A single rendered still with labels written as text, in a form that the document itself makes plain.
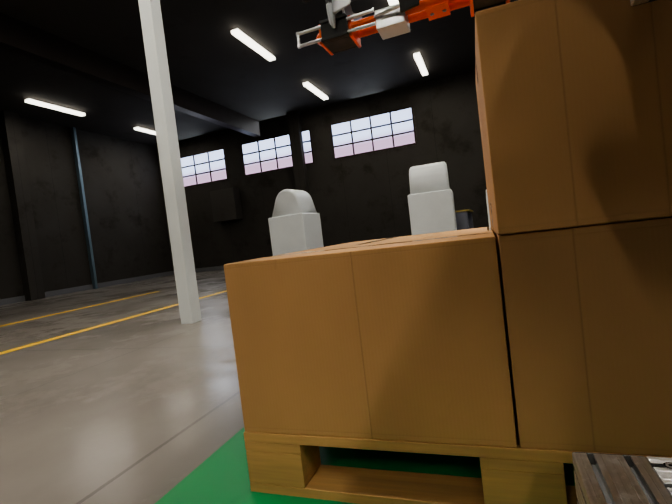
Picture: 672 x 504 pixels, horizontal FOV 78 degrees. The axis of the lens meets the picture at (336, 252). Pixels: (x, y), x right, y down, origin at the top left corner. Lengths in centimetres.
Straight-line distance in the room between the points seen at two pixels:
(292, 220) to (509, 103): 662
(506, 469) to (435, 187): 639
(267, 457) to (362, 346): 36
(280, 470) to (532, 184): 81
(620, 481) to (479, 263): 38
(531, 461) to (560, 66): 70
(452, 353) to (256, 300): 44
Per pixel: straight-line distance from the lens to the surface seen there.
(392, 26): 110
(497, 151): 82
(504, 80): 85
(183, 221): 371
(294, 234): 731
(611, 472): 71
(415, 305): 85
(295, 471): 107
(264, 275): 95
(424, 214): 707
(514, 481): 96
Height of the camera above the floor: 58
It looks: 2 degrees down
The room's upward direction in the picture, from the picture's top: 7 degrees counter-clockwise
